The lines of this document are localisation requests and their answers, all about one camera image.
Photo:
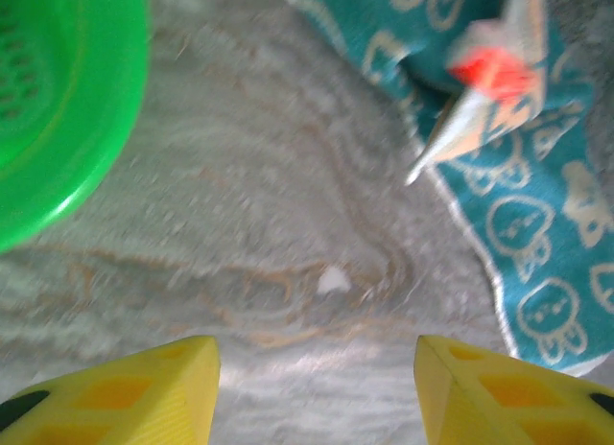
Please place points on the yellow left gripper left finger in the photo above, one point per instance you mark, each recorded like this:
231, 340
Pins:
120, 402

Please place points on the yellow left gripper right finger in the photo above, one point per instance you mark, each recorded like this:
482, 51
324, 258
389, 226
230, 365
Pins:
503, 402

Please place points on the teal and cream bunny towel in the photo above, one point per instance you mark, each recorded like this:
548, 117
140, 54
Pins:
527, 224

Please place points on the green plastic basket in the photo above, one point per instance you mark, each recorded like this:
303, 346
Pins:
72, 104

